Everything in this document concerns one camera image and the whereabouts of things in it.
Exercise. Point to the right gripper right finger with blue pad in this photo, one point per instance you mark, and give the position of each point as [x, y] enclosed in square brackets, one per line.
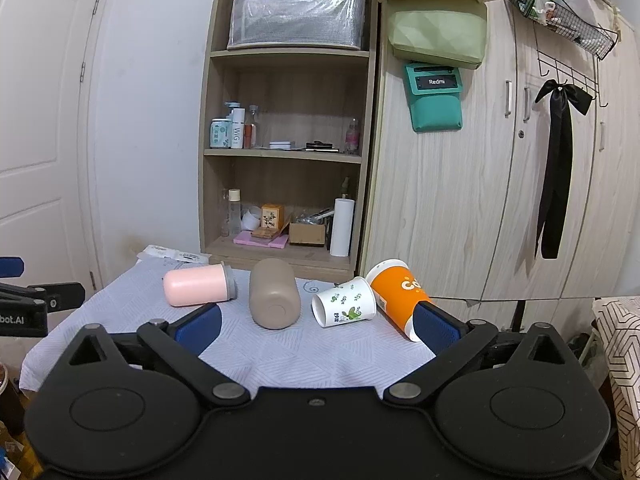
[456, 346]

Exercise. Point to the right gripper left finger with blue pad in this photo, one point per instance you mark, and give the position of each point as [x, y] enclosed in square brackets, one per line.
[178, 346]

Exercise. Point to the pink cup with grey rim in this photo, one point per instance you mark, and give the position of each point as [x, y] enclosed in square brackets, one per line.
[190, 287]

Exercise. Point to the orange paper cup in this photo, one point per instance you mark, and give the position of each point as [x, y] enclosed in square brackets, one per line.
[397, 292]

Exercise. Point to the taupe beige cup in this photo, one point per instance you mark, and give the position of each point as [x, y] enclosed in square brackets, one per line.
[274, 297]

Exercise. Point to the white paper cup green print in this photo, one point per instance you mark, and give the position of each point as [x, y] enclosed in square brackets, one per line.
[350, 302]

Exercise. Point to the white patterned tablecloth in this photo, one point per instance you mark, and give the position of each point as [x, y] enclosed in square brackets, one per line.
[304, 355]

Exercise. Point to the white tissue packs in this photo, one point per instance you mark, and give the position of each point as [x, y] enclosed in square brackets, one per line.
[155, 251]

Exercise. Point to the clear bottle beige cap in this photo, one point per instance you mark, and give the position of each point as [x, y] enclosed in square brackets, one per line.
[235, 211]

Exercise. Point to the light wood wardrobe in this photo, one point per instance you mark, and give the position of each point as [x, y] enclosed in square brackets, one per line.
[460, 207]

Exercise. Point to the pink flat box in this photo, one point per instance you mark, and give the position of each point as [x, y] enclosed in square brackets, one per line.
[246, 238]

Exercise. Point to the white small jar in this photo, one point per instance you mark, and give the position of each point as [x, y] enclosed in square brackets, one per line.
[251, 219]

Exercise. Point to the white paper towel roll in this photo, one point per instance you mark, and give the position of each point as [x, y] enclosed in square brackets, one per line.
[342, 227]

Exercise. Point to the orange floral small box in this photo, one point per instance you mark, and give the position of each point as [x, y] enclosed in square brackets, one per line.
[272, 216]

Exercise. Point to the small cardboard box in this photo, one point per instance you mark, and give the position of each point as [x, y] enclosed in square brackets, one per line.
[307, 234]

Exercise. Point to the geometric patterned bag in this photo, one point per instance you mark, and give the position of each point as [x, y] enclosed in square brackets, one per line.
[618, 325]

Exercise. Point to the black ribbon bow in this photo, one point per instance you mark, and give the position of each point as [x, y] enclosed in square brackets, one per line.
[559, 165]

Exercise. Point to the teal white jar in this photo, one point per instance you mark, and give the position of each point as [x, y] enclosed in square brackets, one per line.
[219, 133]

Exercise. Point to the pink small bottle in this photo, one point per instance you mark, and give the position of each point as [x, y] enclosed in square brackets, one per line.
[352, 136]

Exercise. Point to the orange clear bottle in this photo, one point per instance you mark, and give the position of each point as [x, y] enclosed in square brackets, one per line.
[250, 127]

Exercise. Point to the white WIS bottle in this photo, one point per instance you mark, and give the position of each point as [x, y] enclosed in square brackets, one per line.
[237, 127]

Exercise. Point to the teal Redmi pouch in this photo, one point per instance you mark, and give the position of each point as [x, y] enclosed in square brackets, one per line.
[433, 93]

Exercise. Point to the green cushion bag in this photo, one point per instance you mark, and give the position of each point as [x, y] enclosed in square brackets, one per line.
[438, 32]

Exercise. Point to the wooden bookshelf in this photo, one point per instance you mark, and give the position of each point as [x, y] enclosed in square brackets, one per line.
[306, 98]

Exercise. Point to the white door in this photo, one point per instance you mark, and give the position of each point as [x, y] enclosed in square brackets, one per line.
[47, 58]

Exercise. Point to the grey wrapped storage box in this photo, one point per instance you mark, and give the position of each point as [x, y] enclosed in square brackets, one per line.
[297, 23]

